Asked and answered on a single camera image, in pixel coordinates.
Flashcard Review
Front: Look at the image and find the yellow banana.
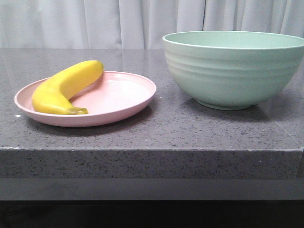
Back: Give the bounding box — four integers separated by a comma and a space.
32, 60, 104, 115

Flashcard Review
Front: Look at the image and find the green bowl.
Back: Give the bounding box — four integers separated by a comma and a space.
162, 31, 304, 110

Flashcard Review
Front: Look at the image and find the white curtain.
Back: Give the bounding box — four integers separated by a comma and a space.
0, 0, 304, 49

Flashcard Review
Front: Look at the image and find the pink plate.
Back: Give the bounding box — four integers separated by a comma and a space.
15, 71, 156, 127

